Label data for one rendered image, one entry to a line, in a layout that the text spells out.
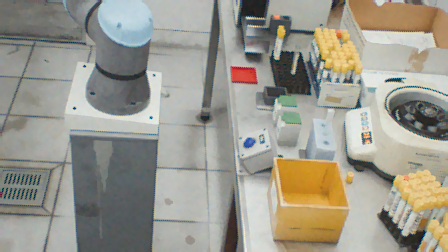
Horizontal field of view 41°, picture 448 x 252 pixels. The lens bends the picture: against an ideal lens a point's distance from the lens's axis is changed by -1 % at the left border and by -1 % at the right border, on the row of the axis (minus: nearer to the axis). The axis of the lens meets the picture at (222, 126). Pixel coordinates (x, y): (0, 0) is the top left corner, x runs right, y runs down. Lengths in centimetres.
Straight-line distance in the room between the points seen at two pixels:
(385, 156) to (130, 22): 62
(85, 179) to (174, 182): 109
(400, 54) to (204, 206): 114
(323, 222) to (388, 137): 27
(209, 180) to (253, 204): 131
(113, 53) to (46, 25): 206
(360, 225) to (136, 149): 53
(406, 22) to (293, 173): 77
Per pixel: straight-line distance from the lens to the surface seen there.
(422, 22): 188
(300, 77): 161
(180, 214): 241
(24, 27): 338
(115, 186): 149
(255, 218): 123
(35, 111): 291
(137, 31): 128
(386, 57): 162
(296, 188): 128
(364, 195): 134
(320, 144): 127
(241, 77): 160
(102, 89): 136
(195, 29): 335
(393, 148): 134
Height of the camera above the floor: 176
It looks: 38 degrees down
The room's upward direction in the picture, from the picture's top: 8 degrees clockwise
